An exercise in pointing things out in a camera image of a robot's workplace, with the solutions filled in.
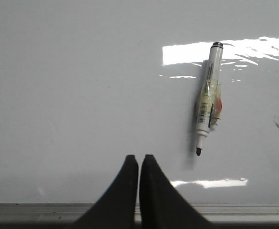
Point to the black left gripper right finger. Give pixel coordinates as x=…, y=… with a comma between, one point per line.
x=161, y=206

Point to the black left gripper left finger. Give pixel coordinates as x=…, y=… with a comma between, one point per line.
x=115, y=208

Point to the white black whiteboard marker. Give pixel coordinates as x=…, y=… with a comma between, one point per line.
x=209, y=105

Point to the white whiteboard with aluminium frame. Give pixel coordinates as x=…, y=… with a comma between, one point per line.
x=83, y=83

